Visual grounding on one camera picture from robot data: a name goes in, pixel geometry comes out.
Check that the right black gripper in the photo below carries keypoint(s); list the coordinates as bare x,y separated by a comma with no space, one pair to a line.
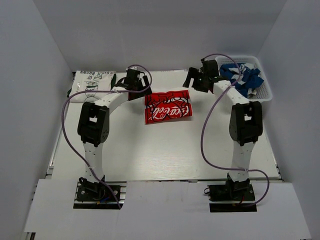
197,80

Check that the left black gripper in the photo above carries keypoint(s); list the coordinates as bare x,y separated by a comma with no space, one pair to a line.
141,91

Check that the white Coca-Cola t-shirt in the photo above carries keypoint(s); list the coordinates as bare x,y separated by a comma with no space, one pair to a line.
167,106

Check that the blue and white t-shirt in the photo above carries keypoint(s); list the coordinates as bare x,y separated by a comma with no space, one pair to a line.
248,78

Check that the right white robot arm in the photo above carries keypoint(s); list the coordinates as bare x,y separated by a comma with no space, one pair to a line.
246,120

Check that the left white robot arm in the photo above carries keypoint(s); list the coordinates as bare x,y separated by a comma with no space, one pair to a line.
94,122

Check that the folded white Charlie Brown shirt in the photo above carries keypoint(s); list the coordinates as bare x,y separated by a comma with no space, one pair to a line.
92,82

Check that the white plastic basket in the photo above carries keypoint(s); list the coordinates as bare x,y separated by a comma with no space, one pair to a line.
263,93

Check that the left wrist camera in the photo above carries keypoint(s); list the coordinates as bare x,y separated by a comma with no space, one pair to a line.
140,75

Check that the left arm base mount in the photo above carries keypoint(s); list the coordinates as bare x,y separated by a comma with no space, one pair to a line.
96,196

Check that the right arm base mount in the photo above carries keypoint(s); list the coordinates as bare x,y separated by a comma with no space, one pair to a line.
231,197

